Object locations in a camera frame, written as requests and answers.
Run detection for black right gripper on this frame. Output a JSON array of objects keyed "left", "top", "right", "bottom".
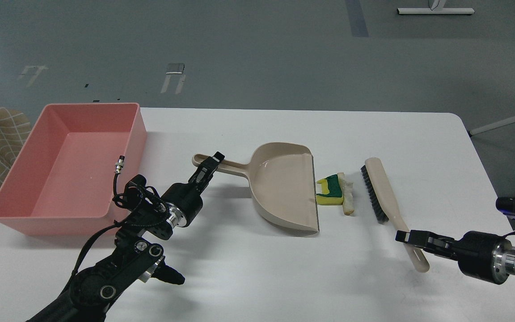
[{"left": 395, "top": 230, "right": 513, "bottom": 285}]

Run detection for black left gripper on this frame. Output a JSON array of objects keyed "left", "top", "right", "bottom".
[{"left": 161, "top": 152, "right": 225, "bottom": 228}]

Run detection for beige plastic dustpan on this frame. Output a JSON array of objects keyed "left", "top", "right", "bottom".
[{"left": 216, "top": 142, "right": 320, "bottom": 234}]

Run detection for white crumpled paper scrap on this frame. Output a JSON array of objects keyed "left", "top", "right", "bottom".
[{"left": 337, "top": 173, "right": 355, "bottom": 216}]

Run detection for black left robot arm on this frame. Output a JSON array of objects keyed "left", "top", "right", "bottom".
[{"left": 31, "top": 152, "right": 224, "bottom": 322}]

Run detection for yellow green sponge piece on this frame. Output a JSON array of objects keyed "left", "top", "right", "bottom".
[{"left": 316, "top": 174, "right": 345, "bottom": 206}]

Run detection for pink plastic bin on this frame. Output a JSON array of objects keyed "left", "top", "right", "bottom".
[{"left": 0, "top": 102, "right": 147, "bottom": 236}]

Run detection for white desk leg base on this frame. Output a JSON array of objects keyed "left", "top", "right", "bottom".
[{"left": 397, "top": 0, "right": 476, "bottom": 16}]

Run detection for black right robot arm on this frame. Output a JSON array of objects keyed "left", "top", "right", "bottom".
[{"left": 395, "top": 197, "right": 515, "bottom": 285}]

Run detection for beige hand brush black bristles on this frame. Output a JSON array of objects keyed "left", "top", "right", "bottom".
[{"left": 360, "top": 157, "right": 431, "bottom": 273}]

